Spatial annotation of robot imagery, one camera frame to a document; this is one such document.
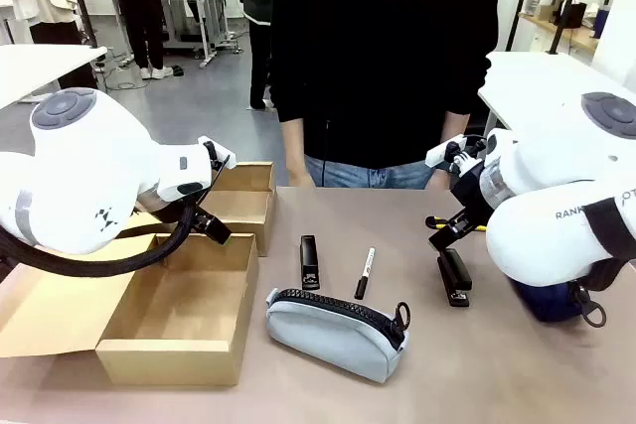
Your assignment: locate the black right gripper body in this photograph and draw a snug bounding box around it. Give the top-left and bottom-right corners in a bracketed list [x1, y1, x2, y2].
[446, 165, 496, 239]

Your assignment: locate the black corrugated cable conduit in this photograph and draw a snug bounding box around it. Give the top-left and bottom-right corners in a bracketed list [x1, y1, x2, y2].
[0, 173, 223, 279]

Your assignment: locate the small open cardboard box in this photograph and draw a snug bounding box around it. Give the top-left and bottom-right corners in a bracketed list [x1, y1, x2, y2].
[113, 161, 277, 257]

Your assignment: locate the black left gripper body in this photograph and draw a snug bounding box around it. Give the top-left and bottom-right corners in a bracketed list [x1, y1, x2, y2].
[133, 188, 220, 236]

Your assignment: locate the black stapler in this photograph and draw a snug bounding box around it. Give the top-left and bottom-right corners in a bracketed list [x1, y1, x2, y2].
[299, 233, 323, 292]
[435, 247, 473, 309]

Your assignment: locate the black slanted stand pole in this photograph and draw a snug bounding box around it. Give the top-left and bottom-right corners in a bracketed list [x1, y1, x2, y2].
[545, 0, 588, 57]

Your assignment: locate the person in black hoodie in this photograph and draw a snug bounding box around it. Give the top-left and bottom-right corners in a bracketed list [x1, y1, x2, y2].
[267, 0, 501, 191]

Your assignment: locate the yellow black utility knife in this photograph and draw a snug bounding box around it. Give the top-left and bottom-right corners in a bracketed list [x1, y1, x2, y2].
[425, 214, 491, 234]

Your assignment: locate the person's right forearm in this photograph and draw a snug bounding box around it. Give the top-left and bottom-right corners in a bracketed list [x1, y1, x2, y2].
[280, 117, 307, 172]

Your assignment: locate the grey zip pencil case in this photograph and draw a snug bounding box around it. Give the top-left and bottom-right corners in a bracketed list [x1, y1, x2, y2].
[264, 287, 412, 385]

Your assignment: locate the wooden shelf board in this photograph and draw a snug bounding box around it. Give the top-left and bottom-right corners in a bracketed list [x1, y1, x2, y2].
[518, 10, 600, 54]

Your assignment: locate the large open cardboard box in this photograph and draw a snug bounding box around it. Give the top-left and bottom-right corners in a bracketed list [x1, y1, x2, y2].
[0, 230, 260, 388]

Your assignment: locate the person's left forearm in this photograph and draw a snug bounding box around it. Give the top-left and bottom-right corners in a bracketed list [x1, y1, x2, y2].
[441, 110, 472, 145]

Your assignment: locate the person's left hand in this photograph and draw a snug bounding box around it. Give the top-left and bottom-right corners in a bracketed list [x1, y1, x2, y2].
[426, 167, 453, 191]

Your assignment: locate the black white marker pen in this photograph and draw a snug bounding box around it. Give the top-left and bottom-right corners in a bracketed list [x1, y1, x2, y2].
[354, 246, 377, 301]

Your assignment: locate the black box on shelf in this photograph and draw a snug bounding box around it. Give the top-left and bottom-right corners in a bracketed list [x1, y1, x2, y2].
[563, 2, 588, 30]

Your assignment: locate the white table with round corner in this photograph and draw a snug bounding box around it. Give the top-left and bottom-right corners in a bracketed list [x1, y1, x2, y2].
[477, 50, 636, 133]

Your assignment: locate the black cable sleeve strap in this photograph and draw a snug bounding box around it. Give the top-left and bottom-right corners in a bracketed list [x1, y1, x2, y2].
[581, 198, 636, 292]

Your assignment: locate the grey background workbench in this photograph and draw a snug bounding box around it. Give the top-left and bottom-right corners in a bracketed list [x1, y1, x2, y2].
[93, 0, 244, 70]

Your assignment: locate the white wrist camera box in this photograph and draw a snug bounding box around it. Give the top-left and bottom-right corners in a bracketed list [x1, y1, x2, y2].
[424, 135, 471, 170]

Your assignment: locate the navy blue zip pouch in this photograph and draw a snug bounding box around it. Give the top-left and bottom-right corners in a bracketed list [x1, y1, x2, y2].
[506, 272, 608, 329]

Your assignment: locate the person's right hand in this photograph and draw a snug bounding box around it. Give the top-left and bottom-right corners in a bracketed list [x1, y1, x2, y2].
[287, 165, 317, 190]

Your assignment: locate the white side table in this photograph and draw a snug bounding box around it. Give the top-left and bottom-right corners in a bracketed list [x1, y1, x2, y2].
[0, 44, 108, 110]

